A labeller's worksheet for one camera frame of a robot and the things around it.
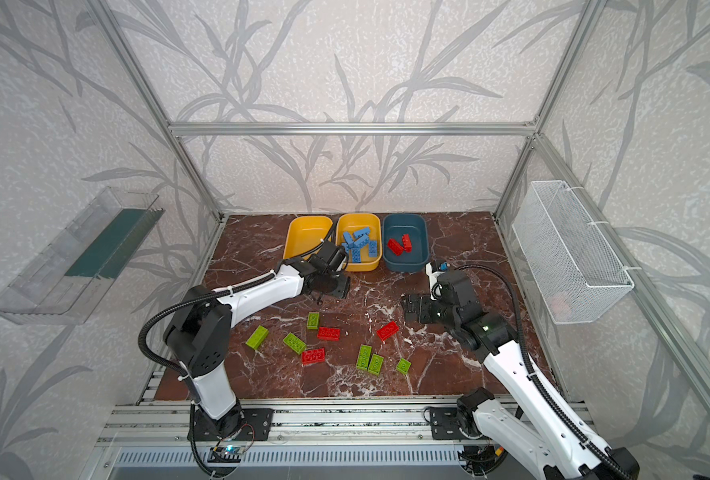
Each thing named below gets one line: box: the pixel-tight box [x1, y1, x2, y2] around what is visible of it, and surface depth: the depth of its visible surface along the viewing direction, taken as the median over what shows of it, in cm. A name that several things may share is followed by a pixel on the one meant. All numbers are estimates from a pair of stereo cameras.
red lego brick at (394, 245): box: [386, 238, 404, 256], surface depth 110 cm
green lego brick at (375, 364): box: [368, 353, 384, 376], surface depth 84 cm
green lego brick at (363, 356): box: [356, 344, 372, 371], surface depth 86 cm
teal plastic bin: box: [382, 213, 430, 272], surface depth 111 cm
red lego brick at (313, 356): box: [301, 347, 326, 365], surface depth 86 cm
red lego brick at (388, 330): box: [376, 321, 399, 341], surface depth 91 cm
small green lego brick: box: [396, 358, 412, 375], surface depth 84 cm
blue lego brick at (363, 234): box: [354, 226, 371, 240], surface depth 114 cm
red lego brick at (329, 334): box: [318, 327, 341, 341], surface depth 90 cm
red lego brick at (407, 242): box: [402, 233, 413, 253], surface depth 111 cm
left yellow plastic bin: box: [283, 216, 333, 259], surface depth 114 cm
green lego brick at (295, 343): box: [283, 332, 307, 355], surface depth 88 cm
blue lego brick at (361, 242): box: [351, 235, 370, 250], surface depth 110 cm
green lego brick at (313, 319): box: [307, 312, 320, 330], surface depth 93 cm
